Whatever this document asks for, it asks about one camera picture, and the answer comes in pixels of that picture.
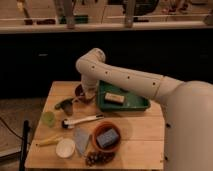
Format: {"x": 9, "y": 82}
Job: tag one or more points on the yellow banana toy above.
{"x": 49, "y": 141}

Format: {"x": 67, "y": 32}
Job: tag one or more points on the purple grape bunch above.
{"x": 98, "y": 158}

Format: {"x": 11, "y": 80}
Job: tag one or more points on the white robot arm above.
{"x": 187, "y": 109}

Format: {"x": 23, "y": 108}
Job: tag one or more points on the orange bowl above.
{"x": 101, "y": 128}

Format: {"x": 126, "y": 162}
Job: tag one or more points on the purple bowl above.
{"x": 89, "y": 93}

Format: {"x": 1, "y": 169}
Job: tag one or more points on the green plastic tray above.
{"x": 131, "y": 102}

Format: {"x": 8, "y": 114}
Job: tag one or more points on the small green cup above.
{"x": 48, "y": 118}

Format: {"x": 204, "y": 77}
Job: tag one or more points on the black stand pole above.
{"x": 24, "y": 144}

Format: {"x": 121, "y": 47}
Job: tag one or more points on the grey blue cloth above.
{"x": 81, "y": 138}

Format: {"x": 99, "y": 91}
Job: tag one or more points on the blue sponge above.
{"x": 107, "y": 138}

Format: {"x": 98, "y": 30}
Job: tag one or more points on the green broccoli toy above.
{"x": 66, "y": 106}

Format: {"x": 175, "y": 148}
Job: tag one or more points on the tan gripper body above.
{"x": 82, "y": 95}

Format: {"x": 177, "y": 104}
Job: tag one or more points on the silver metal fork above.
{"x": 75, "y": 99}

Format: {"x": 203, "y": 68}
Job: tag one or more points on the white round bowl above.
{"x": 65, "y": 148}

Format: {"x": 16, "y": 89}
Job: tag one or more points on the tan wooden block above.
{"x": 114, "y": 98}

